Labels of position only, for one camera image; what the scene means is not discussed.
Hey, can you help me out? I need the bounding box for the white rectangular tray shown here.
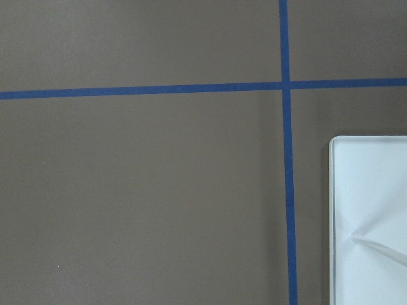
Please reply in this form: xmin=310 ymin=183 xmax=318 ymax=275
xmin=329 ymin=135 xmax=406 ymax=304

